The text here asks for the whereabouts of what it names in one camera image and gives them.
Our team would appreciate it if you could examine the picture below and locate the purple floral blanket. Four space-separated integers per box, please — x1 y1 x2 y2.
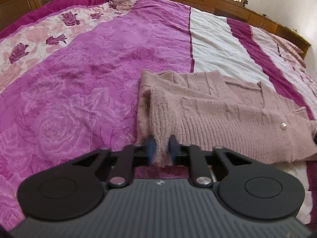
0 0 317 231

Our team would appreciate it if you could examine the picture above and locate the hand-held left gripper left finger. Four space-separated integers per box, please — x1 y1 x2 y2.
72 136 157 188

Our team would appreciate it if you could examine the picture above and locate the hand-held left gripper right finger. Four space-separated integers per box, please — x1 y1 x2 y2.
168 135 248 188

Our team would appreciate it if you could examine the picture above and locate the pink textured cloth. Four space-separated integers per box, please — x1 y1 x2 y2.
271 32 308 68

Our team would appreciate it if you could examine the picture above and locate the pink knit sweater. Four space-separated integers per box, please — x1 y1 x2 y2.
136 70 317 168

